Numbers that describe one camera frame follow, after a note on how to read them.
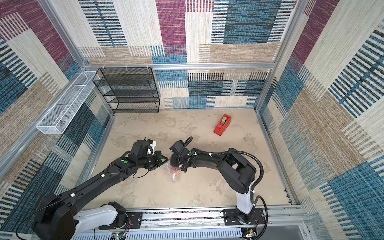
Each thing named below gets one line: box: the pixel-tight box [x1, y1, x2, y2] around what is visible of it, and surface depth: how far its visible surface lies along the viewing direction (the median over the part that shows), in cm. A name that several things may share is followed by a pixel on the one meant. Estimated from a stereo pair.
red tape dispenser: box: [213, 114, 232, 136], surface depth 107 cm
